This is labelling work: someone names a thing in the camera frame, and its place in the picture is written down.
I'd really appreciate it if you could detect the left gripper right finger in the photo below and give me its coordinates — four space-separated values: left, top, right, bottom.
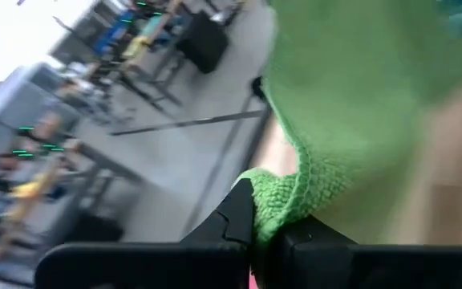
253 214 462 289

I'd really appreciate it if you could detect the green microfiber towel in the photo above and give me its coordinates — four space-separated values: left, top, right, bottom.
235 0 462 246

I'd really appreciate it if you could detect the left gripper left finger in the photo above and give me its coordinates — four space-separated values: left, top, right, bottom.
34 177 255 289

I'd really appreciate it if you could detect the black storage box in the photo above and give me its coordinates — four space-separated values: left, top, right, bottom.
176 10 230 75

